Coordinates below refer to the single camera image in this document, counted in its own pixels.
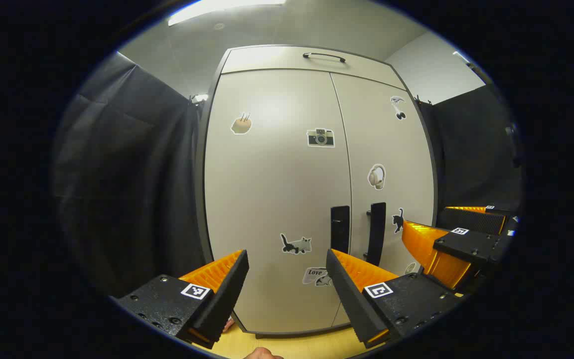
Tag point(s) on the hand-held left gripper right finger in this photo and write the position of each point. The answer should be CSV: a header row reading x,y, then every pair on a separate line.
x,y
349,294

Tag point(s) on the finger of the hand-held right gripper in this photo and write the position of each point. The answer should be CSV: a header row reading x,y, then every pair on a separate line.
x,y
471,219
466,244

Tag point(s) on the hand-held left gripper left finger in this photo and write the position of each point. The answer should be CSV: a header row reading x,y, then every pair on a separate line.
x,y
227,291

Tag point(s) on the white double-door shoe cabinet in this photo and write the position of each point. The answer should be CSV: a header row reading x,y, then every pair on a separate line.
x,y
201,199

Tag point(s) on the cabinet door with camera sticker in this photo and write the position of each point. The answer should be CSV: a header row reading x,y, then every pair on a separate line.
x,y
267,199

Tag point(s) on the cabinet door with headphone sticker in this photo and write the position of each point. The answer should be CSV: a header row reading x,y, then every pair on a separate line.
x,y
381,139

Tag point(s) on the black backdrop cloth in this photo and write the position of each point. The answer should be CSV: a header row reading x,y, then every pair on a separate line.
x,y
471,149
127,174

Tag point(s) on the ceiling light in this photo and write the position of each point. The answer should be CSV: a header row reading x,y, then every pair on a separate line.
x,y
217,7

